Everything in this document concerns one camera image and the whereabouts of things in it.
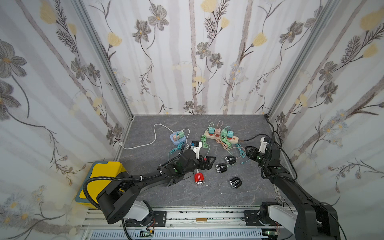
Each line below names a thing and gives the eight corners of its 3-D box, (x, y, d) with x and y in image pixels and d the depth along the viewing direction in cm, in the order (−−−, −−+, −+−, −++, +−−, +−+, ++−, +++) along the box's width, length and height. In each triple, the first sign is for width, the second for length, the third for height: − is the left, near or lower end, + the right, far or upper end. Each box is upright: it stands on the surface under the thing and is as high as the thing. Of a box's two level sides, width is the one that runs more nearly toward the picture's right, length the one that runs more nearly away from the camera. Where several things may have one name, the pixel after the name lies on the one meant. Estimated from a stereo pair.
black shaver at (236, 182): (234, 190, 86) (236, 188, 83) (228, 182, 88) (229, 180, 86) (242, 184, 88) (243, 182, 85) (236, 177, 90) (237, 175, 88)
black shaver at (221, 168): (219, 174, 91) (219, 172, 89) (215, 167, 94) (215, 165, 92) (227, 170, 93) (228, 168, 90) (223, 164, 96) (224, 161, 93)
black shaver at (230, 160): (225, 164, 95) (226, 162, 93) (224, 157, 98) (225, 155, 96) (235, 164, 95) (236, 162, 93) (234, 157, 98) (235, 155, 96)
